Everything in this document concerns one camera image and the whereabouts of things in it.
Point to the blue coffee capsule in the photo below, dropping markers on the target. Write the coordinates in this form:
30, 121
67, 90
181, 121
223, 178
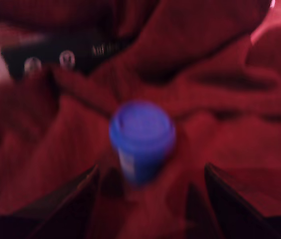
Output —
140, 129

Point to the dark box with flag print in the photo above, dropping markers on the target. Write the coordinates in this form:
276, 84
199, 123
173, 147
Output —
43, 54

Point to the dark red fleece cloth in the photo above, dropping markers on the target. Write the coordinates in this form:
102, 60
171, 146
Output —
230, 124

